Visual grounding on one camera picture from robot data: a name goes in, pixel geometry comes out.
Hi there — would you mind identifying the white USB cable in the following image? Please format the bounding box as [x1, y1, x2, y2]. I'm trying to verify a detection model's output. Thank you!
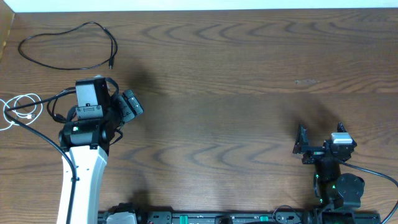
[0, 93, 44, 131]

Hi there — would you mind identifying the long black cable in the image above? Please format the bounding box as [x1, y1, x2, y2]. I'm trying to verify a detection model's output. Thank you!
[17, 21, 118, 71]

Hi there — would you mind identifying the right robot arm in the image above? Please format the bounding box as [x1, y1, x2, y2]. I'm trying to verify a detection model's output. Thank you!
[293, 123, 381, 224]

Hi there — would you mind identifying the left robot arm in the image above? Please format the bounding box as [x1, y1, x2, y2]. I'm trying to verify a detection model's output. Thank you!
[57, 75, 144, 223]

